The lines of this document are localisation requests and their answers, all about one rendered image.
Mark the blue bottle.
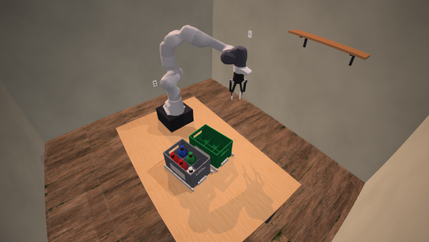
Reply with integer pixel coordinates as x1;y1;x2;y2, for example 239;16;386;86
178;145;188;159

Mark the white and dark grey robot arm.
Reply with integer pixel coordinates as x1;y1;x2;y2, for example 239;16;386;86
160;25;252;116

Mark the green plastic crate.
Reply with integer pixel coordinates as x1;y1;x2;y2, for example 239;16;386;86
190;127;233;169

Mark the green bottle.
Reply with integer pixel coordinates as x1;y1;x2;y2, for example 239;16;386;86
186;152;196;166

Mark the grey divided bottle crate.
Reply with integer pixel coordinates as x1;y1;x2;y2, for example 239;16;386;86
165;142;210;188

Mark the red bottle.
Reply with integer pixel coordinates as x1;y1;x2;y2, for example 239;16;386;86
170;152;179;163
178;159;187;170

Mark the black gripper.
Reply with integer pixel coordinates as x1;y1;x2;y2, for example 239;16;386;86
229;72;247;100

